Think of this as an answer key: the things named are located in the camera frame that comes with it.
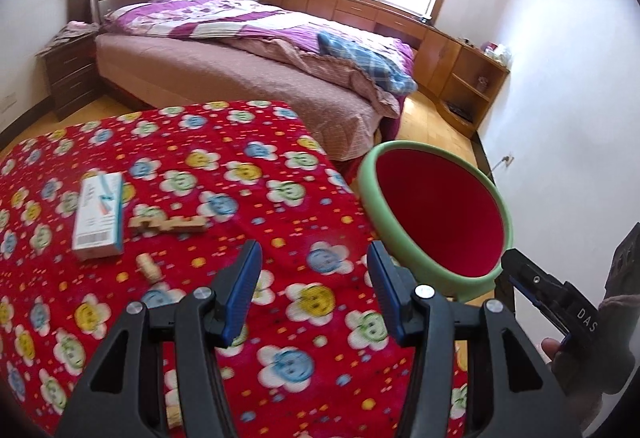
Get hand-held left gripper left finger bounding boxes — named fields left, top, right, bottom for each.
left=55, top=240, right=263, bottom=438

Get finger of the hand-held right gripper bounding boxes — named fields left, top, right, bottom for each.
left=500, top=249, right=601, bottom=354

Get dark wooden nightstand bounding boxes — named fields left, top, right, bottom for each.
left=40, top=30, right=103, bottom=121

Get purple floral quilt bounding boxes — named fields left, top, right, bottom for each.
left=102, top=0, right=417, bottom=119

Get red smiley flower blanket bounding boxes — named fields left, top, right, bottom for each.
left=0, top=100, right=471, bottom=438

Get small wooden piece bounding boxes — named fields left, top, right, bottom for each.
left=136, top=254, right=165, bottom=281

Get bed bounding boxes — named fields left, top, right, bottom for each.
left=95, top=0, right=418, bottom=159

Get pink folded clothes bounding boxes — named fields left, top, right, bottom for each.
left=47, top=20, right=101, bottom=53

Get wooden puzzle block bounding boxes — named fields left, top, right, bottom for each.
left=167, top=216, right=208, bottom=233
left=129, top=213, right=169, bottom=233

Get green and red bin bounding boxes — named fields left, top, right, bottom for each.
left=356, top=140, right=515, bottom=303

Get white plastic bag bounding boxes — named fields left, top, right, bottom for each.
left=481, top=42, right=512, bottom=67

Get blue plaid cloth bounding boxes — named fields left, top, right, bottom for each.
left=317, top=30, right=417, bottom=93

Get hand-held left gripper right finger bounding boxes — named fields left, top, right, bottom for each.
left=366, top=240, right=583, bottom=438

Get white cardboard box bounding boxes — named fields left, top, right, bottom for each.
left=71, top=172, right=125, bottom=262

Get person's right hand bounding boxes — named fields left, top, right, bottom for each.
left=540, top=290, right=640, bottom=396

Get purple floral pillow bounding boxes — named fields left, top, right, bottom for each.
left=102, top=2, right=166, bottom=26

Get low wooden cabinet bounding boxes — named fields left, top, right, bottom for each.
left=259, top=0, right=511, bottom=139

